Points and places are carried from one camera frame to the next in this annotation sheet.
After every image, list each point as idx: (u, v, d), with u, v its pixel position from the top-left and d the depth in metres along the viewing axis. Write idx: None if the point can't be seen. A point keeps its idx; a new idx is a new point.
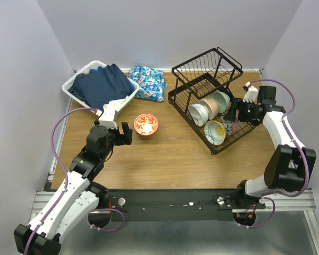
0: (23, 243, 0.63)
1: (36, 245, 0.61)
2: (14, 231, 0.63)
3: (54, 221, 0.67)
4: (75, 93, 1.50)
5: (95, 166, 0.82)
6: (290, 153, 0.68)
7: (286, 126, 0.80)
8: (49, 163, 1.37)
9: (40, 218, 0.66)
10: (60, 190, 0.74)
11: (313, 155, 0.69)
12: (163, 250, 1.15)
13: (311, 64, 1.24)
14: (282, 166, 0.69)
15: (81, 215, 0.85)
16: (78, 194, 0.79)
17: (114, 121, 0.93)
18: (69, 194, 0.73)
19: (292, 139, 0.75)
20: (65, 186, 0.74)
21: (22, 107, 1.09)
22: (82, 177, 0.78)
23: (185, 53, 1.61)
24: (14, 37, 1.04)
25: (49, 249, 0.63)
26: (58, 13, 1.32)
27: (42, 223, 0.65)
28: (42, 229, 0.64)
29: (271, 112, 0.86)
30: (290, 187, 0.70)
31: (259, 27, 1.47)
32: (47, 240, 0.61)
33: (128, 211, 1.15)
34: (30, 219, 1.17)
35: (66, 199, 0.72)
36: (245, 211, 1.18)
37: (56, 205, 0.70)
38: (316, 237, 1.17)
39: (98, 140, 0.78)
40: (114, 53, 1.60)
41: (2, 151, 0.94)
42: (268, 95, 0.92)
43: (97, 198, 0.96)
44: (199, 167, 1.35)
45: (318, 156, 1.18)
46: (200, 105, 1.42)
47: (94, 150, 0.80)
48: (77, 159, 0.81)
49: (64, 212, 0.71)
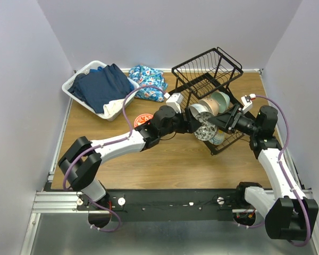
0: (75, 154, 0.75)
1: (89, 159, 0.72)
2: (77, 138, 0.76)
3: (110, 152, 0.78)
4: (75, 93, 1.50)
5: (154, 138, 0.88)
6: (291, 207, 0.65)
7: (284, 170, 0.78)
8: (49, 163, 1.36)
9: (102, 141, 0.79)
10: (124, 135, 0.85)
11: (315, 207, 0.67)
12: (163, 250, 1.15)
13: (311, 64, 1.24)
14: (284, 220, 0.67)
15: (95, 188, 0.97)
16: (131, 151, 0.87)
17: (177, 104, 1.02)
18: (128, 143, 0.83)
19: (292, 189, 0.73)
20: (128, 135, 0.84)
21: (21, 107, 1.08)
22: (142, 139, 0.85)
23: (185, 54, 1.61)
24: (14, 36, 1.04)
25: (91, 172, 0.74)
26: (58, 12, 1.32)
27: (102, 146, 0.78)
28: (99, 150, 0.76)
29: (266, 150, 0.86)
30: (295, 237, 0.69)
31: (259, 28, 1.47)
32: (97, 160, 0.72)
33: (128, 211, 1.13)
34: (30, 219, 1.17)
35: (123, 144, 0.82)
36: (245, 211, 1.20)
37: (115, 143, 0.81)
38: (316, 237, 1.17)
39: (163, 118, 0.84)
40: (114, 53, 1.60)
41: (1, 151, 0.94)
42: (267, 127, 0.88)
43: (105, 193, 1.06)
44: (199, 167, 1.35)
45: (318, 156, 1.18)
46: (200, 105, 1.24)
47: (157, 126, 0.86)
48: (142, 126, 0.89)
49: (115, 154, 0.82)
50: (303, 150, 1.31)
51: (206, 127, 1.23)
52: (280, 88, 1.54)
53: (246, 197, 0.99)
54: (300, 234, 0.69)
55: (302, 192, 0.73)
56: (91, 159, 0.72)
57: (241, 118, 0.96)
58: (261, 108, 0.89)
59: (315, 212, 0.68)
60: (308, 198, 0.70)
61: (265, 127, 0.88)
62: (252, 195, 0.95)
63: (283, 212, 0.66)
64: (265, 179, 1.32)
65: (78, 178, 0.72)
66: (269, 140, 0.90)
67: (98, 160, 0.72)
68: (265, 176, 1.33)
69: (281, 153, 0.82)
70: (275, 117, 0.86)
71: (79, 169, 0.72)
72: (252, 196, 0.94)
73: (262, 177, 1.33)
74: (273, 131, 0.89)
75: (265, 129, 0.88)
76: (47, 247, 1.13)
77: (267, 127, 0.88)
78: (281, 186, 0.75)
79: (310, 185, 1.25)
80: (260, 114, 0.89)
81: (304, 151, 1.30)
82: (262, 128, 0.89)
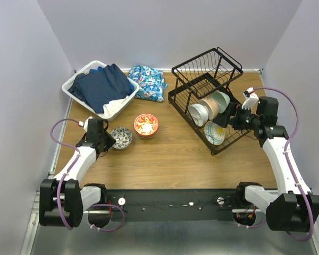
0: (50, 198, 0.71)
1: (66, 190, 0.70)
2: (41, 187, 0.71)
3: (76, 173, 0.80)
4: (75, 93, 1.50)
5: (99, 143, 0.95)
6: (295, 203, 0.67)
7: (290, 162, 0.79)
8: (49, 163, 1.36)
9: (64, 170, 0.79)
10: (74, 155, 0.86)
11: None
12: (164, 251, 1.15)
13: (311, 64, 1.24)
14: (287, 214, 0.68)
15: (91, 197, 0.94)
16: (90, 163, 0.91)
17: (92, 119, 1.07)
18: (84, 155, 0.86)
19: (296, 184, 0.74)
20: (78, 150, 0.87)
21: (21, 107, 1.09)
22: (91, 147, 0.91)
23: (185, 54, 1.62)
24: (14, 37, 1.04)
25: (77, 197, 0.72)
26: (57, 11, 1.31)
27: (68, 173, 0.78)
28: (69, 177, 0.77)
29: (272, 139, 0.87)
30: (295, 229, 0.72)
31: (260, 28, 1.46)
32: (75, 184, 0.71)
33: (128, 211, 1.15)
34: (30, 219, 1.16)
35: (82, 160, 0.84)
36: (244, 211, 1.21)
37: (75, 164, 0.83)
38: (316, 237, 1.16)
39: (98, 121, 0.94)
40: (114, 53, 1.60)
41: (1, 150, 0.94)
42: (268, 113, 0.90)
43: (99, 189, 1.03)
44: (198, 167, 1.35)
45: None
46: (200, 105, 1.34)
47: (95, 131, 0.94)
48: (81, 141, 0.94)
49: (82, 171, 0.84)
50: (304, 150, 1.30)
51: (119, 139, 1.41)
52: (280, 88, 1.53)
53: (246, 195, 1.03)
54: (302, 226, 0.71)
55: (306, 187, 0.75)
56: (69, 187, 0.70)
57: (241, 114, 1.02)
58: (260, 98, 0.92)
59: (318, 207, 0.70)
60: (311, 195, 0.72)
61: (267, 113, 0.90)
62: (251, 194, 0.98)
63: (286, 206, 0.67)
64: (265, 179, 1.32)
65: (74, 210, 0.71)
66: (275, 127, 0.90)
67: (75, 184, 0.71)
68: (265, 176, 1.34)
69: (288, 144, 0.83)
70: (275, 102, 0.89)
71: (67, 204, 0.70)
72: (252, 193, 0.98)
73: (262, 177, 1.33)
74: (276, 118, 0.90)
75: (267, 116, 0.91)
76: (47, 247, 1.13)
77: (269, 115, 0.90)
78: (286, 180, 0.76)
79: (310, 185, 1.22)
80: (260, 102, 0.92)
81: (303, 151, 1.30)
82: (264, 115, 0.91)
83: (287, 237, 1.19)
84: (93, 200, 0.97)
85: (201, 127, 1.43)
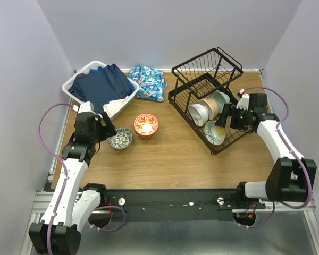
0: (42, 243, 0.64)
1: (57, 236, 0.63)
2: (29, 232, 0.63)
3: (67, 208, 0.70)
4: (75, 93, 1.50)
5: (89, 148, 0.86)
6: (290, 166, 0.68)
7: (282, 137, 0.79)
8: (49, 163, 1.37)
9: (51, 210, 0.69)
10: (61, 180, 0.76)
11: (313, 166, 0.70)
12: (164, 251, 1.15)
13: (311, 64, 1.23)
14: (283, 179, 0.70)
15: (92, 203, 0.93)
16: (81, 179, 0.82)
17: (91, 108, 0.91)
18: (73, 179, 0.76)
19: (290, 151, 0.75)
20: (65, 174, 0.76)
21: (22, 107, 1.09)
22: (80, 160, 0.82)
23: (185, 54, 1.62)
24: (14, 37, 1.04)
25: (70, 236, 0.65)
26: (57, 11, 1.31)
27: (56, 214, 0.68)
28: (58, 219, 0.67)
29: (265, 122, 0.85)
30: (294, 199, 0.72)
31: (260, 28, 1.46)
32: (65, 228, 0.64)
33: (128, 211, 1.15)
34: (30, 219, 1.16)
35: (71, 186, 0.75)
36: (245, 211, 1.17)
37: (63, 194, 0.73)
38: (316, 237, 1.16)
39: (86, 121, 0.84)
40: (114, 53, 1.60)
41: (1, 151, 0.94)
42: (259, 103, 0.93)
43: (99, 193, 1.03)
44: (198, 167, 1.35)
45: None
46: (200, 105, 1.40)
47: (85, 133, 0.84)
48: (68, 146, 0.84)
49: (73, 199, 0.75)
50: (304, 150, 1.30)
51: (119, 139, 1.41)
52: (280, 88, 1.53)
53: (246, 193, 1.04)
54: (300, 194, 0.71)
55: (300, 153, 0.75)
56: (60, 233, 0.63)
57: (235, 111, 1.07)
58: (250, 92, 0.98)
59: (314, 171, 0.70)
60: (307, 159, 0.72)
61: (258, 103, 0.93)
62: (251, 188, 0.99)
63: (283, 170, 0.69)
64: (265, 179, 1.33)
65: (68, 249, 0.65)
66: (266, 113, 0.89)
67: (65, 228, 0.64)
68: (265, 176, 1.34)
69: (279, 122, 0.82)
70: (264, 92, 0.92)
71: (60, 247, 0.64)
72: (252, 187, 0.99)
73: (262, 178, 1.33)
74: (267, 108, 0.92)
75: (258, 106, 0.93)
76: None
77: (259, 104, 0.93)
78: (279, 149, 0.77)
79: None
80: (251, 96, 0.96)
81: (303, 151, 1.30)
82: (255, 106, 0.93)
83: (287, 237, 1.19)
84: (95, 203, 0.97)
85: (201, 127, 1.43)
